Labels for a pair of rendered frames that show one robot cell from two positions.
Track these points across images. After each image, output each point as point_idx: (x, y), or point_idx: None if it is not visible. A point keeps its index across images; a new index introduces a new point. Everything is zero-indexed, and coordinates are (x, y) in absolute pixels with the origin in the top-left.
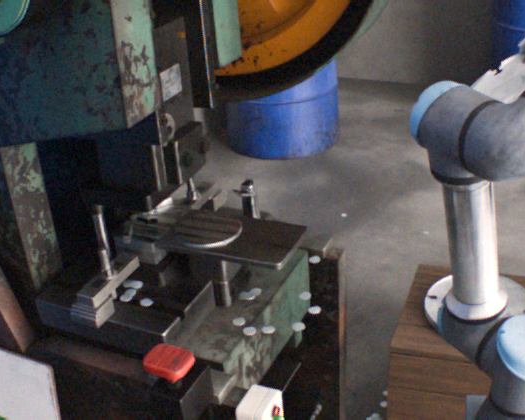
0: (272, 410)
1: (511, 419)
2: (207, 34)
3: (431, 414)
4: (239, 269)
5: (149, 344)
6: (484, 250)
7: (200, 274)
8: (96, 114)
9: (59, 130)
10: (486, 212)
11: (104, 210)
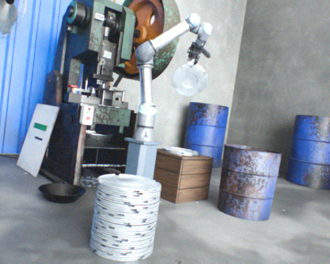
0: (88, 107)
1: (137, 127)
2: (119, 48)
3: (153, 176)
4: (108, 99)
5: None
6: (144, 86)
7: (99, 96)
8: (85, 47)
9: (80, 51)
10: (145, 75)
11: (88, 80)
